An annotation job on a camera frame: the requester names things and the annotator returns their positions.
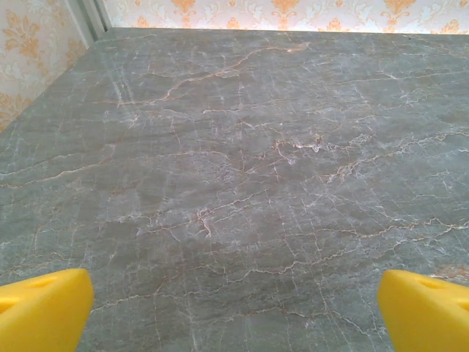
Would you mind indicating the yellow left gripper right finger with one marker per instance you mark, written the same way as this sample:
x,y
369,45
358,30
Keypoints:
x,y
428,315

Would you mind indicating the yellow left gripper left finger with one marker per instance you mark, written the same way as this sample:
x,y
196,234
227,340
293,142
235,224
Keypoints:
x,y
40,311

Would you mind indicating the aluminium frame post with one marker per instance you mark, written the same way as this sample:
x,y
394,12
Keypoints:
x,y
92,18

